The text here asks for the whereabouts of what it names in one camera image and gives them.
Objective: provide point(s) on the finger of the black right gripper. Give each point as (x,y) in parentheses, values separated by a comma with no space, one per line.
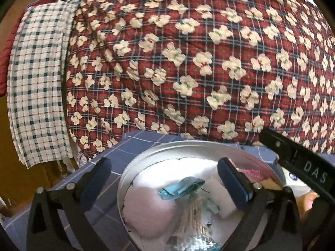
(309,167)

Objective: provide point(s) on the cotton swab bag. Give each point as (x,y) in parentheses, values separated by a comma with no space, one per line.
(192,229)

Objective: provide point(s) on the white green checked cloth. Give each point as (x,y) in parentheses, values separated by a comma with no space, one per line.
(34,83)

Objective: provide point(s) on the round metal basin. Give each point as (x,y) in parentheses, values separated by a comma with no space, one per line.
(169,163)

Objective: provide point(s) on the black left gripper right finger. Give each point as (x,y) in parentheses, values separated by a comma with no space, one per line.
(283,230)

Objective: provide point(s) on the teal folded cloth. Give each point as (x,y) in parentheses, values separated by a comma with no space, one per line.
(180,189)

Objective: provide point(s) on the blue white tissue pack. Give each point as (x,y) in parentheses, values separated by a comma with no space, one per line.
(293,181)

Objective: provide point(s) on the yellow sponge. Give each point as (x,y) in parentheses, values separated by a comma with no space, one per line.
(269,184)

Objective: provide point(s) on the red plaid bear blanket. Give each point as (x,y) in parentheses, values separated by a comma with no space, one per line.
(216,70)

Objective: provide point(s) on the red quilted cloth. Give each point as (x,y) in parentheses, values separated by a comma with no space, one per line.
(9,27)

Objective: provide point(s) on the white pink knitted towel roll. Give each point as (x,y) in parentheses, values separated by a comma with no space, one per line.
(252,174)

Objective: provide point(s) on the round orange tin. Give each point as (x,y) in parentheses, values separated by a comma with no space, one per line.
(305,202)

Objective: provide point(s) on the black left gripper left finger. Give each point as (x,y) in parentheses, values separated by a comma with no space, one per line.
(45,230)

